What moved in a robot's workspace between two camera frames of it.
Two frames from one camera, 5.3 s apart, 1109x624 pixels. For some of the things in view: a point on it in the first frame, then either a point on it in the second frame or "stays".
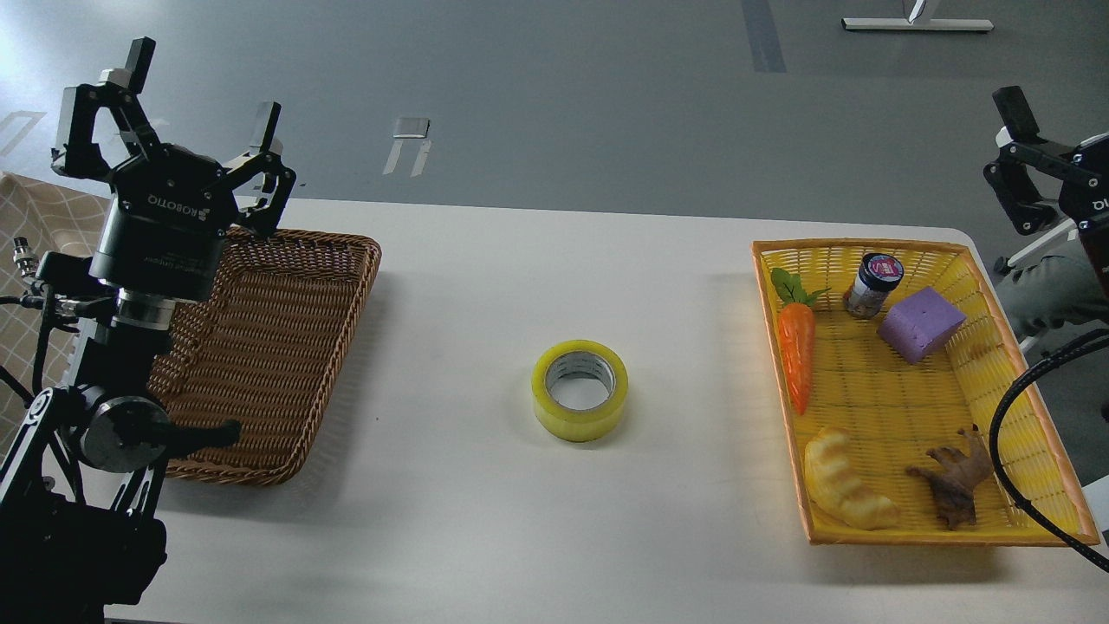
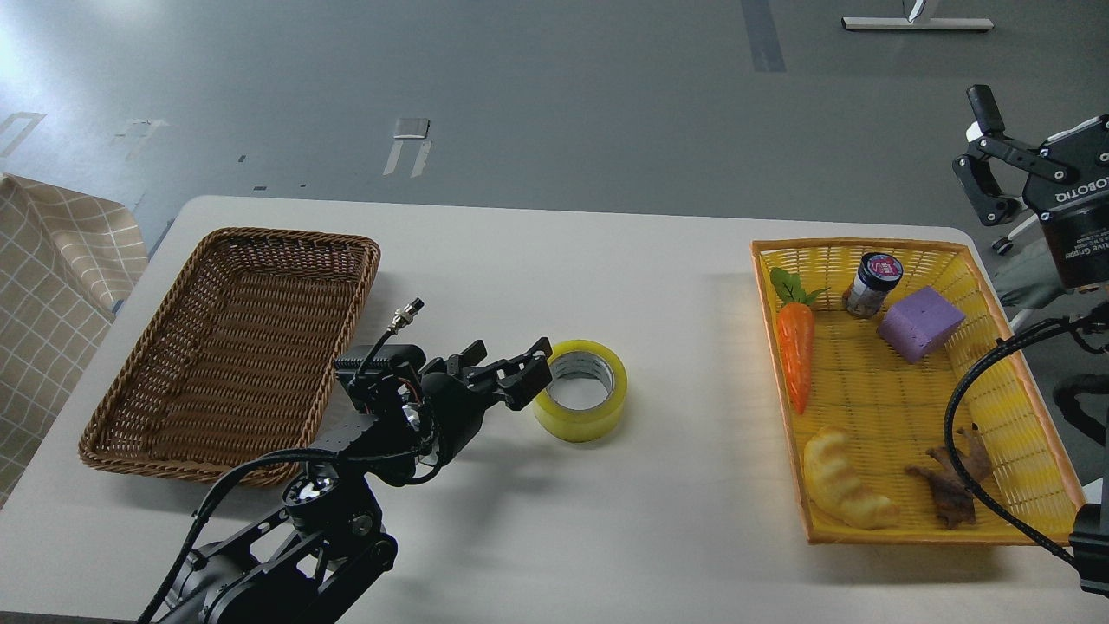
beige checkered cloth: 60,220 stays
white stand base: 917,24 stays
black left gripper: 171,205 to 456,410
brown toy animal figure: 954,480 stays
